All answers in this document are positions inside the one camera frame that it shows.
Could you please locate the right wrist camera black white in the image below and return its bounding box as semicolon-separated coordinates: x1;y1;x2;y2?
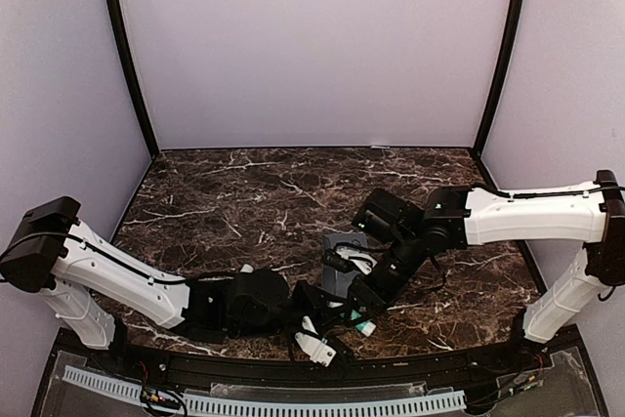
322;246;377;274

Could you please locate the green white glue stick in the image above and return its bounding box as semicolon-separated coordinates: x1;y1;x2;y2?
347;310;377;337

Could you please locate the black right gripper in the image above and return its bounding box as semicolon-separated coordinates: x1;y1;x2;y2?
342;230;427;328

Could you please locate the black left corner frame post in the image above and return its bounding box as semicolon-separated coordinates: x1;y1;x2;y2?
105;0;160;159

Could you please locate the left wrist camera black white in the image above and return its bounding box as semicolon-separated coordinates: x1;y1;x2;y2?
293;315;353;368

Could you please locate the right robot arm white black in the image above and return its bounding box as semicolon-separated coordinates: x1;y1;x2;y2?
347;170;624;372

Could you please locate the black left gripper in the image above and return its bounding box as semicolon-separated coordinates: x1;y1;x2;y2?
230;279;346;341

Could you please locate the black front table rail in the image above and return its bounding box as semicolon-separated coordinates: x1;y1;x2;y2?
90;311;549;391

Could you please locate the grey slotted cable duct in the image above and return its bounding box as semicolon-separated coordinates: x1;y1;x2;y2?
62;365;466;416

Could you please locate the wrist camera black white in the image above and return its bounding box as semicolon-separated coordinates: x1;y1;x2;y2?
293;315;353;368
322;246;377;274

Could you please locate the grey-blue paper envelope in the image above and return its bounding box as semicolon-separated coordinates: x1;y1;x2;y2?
321;232;375;297

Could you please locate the black corner frame post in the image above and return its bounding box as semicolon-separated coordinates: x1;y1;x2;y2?
472;0;533;157
105;0;160;159

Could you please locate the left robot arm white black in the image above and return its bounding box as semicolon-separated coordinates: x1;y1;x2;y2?
1;196;342;374

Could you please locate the black right corner frame post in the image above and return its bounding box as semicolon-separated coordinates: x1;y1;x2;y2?
472;0;533;157

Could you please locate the small circuit board with wires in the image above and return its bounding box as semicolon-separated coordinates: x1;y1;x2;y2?
139;387;183;413

